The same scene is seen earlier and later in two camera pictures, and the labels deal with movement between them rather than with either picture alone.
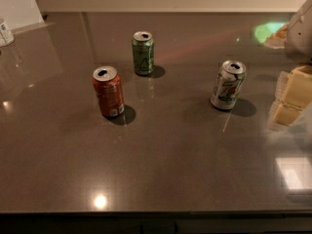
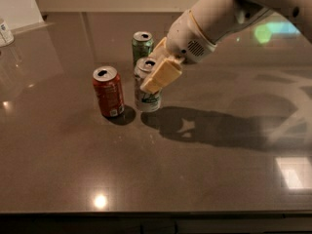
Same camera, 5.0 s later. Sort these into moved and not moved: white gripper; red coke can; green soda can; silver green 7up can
Moved: white gripper; silver green 7up can
Not moved: green soda can; red coke can
